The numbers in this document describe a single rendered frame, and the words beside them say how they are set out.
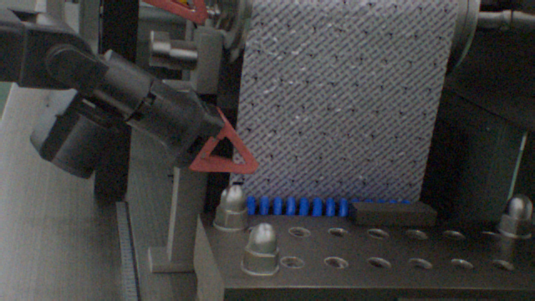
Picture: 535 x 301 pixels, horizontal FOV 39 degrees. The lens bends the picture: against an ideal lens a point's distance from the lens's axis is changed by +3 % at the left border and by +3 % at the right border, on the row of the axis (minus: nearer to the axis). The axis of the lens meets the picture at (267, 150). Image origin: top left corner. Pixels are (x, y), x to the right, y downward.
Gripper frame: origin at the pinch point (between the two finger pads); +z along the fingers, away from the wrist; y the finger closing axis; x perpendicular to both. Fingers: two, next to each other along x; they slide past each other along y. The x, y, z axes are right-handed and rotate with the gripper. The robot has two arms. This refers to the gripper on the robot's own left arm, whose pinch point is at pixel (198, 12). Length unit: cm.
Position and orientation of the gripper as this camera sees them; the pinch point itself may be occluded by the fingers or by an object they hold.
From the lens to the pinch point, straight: 84.8
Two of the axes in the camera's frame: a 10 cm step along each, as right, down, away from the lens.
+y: 2.6, 4.2, -8.7
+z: 6.3, 6.1, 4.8
